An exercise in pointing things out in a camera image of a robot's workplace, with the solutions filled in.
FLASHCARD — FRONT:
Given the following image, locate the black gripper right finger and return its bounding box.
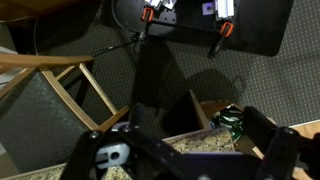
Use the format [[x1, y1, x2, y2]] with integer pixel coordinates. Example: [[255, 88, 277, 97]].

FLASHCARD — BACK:
[[243, 106, 299, 180]]

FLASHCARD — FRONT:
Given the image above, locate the left orange black clamp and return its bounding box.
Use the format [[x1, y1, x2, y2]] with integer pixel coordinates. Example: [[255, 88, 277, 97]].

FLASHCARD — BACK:
[[139, 7, 154, 43]]

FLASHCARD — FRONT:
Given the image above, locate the granite kitchen counter island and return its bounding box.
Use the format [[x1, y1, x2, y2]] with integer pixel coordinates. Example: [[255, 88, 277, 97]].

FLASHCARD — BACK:
[[0, 128, 320, 180]]

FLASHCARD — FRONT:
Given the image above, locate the brown paper bag with trash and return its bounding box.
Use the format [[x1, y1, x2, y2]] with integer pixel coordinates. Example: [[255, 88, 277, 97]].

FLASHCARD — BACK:
[[161, 89, 278, 158]]

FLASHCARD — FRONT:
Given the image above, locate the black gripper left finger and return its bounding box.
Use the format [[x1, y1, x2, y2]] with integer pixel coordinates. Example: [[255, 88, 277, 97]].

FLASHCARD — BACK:
[[60, 130, 140, 180]]

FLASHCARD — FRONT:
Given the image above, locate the right orange black clamp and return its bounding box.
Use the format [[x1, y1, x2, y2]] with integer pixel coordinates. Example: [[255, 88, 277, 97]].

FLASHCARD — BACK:
[[207, 22, 234, 59]]

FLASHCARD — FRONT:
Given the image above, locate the orange black clamp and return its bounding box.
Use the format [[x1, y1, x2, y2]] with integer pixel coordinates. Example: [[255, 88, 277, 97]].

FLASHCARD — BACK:
[[139, 7, 154, 43], [207, 22, 234, 59]]

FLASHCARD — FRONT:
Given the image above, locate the wooden chair with grey seat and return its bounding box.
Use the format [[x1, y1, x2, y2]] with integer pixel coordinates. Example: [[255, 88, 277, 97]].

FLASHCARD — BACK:
[[0, 53, 129, 173]]

